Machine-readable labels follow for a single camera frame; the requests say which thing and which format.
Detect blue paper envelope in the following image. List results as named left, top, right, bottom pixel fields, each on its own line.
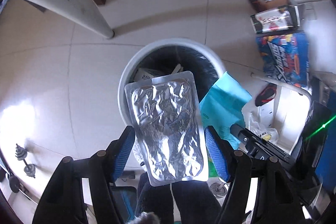
left=199, top=72, right=252, bottom=149

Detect silver foil blister pack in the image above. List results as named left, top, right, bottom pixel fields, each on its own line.
left=124, top=71, right=209, bottom=186

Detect white round trash bin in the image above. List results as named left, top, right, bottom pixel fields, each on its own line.
left=117, top=38, right=226, bottom=125

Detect white plastic shopping bag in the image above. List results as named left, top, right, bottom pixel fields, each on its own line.
left=243, top=100, right=279, bottom=144

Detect black blue weight bench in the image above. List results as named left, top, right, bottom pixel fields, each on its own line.
left=110, top=185, right=137, bottom=223

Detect small dumbbell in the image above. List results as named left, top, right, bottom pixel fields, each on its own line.
left=15, top=144, right=36, bottom=178

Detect red black flip-flop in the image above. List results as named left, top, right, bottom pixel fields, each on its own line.
left=255, top=83, right=277, bottom=107

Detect person's dark fleece legs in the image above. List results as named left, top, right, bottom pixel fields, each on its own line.
left=133, top=172, right=221, bottom=223

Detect blue toy blaster box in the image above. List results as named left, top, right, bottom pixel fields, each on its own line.
left=256, top=32, right=309, bottom=88

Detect black white gift box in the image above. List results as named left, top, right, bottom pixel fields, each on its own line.
left=250, top=5, right=301, bottom=34

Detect white cardboard box in bin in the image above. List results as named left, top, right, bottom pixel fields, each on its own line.
left=133, top=68, right=164, bottom=82

